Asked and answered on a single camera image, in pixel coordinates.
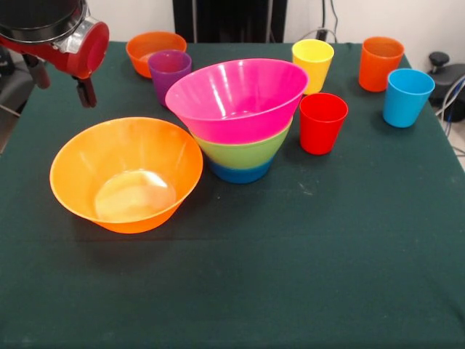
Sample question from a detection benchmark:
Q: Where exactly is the black round knob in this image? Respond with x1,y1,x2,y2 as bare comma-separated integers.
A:
428,52,451,75

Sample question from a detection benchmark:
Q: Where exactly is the large orange bowl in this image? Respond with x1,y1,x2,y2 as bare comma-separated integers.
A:
49,116,204,234

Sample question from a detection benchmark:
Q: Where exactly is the blue bowl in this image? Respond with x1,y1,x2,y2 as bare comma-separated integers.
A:
207,159,274,185

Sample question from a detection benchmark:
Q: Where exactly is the grey metal leg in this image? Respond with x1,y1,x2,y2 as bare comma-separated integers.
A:
0,103,22,118

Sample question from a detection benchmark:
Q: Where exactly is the green bowl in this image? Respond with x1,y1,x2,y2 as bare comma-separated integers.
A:
190,118,294,170

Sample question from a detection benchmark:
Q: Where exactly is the red cup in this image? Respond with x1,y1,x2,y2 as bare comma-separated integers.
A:
299,92,349,156

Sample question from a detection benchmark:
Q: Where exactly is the yellow cup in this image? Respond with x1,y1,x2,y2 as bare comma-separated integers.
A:
291,39,335,95

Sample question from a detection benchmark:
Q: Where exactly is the dark green table cloth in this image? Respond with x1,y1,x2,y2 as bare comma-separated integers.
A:
0,40,465,349

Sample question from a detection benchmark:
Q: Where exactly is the purple cup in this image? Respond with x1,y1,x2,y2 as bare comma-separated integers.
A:
147,49,193,108

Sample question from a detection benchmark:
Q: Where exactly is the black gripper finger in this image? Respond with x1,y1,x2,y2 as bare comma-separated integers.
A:
71,75,98,108
23,54,51,90

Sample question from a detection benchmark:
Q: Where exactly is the white cable bundle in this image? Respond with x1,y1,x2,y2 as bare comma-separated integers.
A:
434,74,465,124

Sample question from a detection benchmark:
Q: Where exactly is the small dark orange bowl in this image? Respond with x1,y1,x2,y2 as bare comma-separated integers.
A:
126,31,188,79

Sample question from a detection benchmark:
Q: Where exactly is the blue cup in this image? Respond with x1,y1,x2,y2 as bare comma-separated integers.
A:
382,68,436,129

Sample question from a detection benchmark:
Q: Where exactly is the black round base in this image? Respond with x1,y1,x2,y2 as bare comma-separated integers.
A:
430,63,465,123
0,61,37,106

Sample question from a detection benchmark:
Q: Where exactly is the orange cup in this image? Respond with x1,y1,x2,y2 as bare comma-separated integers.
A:
358,36,405,93

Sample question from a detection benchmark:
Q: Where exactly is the black equipment box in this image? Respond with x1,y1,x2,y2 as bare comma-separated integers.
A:
0,46,15,73

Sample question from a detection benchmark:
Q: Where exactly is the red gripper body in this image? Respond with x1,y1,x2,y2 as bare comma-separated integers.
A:
0,21,110,80

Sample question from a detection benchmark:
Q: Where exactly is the black hanging cable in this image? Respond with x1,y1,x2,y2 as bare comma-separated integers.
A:
328,0,341,43

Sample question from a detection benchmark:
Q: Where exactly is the large pink bowl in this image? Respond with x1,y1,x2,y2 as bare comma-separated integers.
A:
165,57,310,145

